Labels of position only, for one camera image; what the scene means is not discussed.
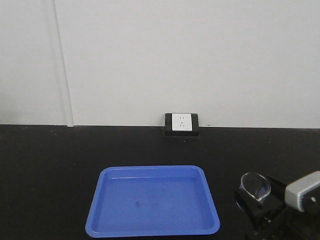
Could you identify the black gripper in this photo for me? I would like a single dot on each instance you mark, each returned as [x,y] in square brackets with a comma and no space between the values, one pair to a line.
[273,220]

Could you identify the clear glass beaker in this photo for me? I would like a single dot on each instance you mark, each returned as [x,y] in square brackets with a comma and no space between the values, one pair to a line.
[256,186]

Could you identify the blue plastic tray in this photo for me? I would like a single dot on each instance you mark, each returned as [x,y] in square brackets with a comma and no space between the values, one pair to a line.
[146,201]

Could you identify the white outlet in black box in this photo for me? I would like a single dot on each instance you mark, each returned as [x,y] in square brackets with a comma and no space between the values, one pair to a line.
[181,125]

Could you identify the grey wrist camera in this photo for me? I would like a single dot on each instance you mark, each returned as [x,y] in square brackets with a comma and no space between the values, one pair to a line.
[295,191]

